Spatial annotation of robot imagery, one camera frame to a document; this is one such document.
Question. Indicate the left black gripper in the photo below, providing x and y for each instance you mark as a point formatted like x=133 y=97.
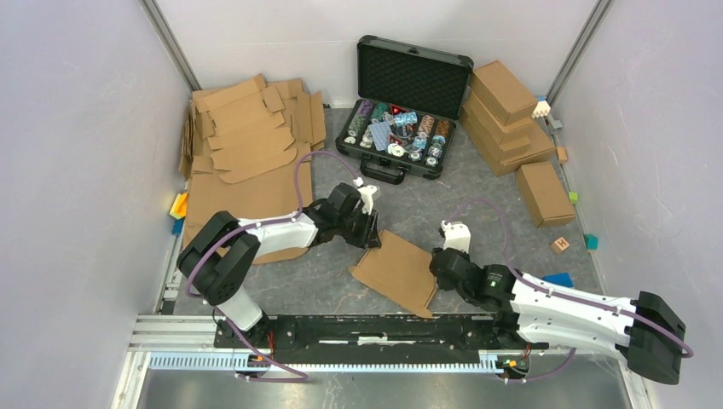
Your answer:
x=373 y=240

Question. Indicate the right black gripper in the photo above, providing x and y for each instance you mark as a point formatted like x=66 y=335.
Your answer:
x=461 y=253

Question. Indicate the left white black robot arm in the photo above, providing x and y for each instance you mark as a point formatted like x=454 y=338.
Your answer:
x=216 y=261

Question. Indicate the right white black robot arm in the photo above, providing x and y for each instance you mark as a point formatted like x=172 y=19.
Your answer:
x=642 y=332

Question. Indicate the single folded cardboard box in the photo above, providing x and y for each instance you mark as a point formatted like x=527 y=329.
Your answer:
x=544 y=196

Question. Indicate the wooden letter H block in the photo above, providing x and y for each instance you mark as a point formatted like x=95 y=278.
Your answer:
x=560 y=245

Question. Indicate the blue green stacked bricks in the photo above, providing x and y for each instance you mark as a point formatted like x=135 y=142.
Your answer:
x=562 y=279

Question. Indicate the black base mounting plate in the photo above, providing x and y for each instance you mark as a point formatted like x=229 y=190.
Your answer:
x=383 y=339

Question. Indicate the black poker chip case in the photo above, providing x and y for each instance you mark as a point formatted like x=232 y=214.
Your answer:
x=403 y=122

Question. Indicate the teal cube block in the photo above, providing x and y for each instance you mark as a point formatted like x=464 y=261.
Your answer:
x=591 y=241

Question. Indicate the small wooden cube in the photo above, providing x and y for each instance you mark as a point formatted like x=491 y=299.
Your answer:
x=562 y=155

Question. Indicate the stack of flat cardboard blanks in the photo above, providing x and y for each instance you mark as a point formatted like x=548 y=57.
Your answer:
x=245 y=150

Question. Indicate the white blue toy brick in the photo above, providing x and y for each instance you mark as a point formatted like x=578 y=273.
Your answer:
x=542 y=108

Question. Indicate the orange yellow toy block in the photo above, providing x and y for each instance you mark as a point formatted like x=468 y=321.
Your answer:
x=179 y=206

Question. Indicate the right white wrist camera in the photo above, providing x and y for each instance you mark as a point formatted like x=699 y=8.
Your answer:
x=456 y=236

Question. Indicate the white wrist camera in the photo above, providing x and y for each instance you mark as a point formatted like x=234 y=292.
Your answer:
x=456 y=236
x=368 y=193

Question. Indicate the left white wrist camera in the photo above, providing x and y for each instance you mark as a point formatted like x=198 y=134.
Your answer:
x=368 y=193

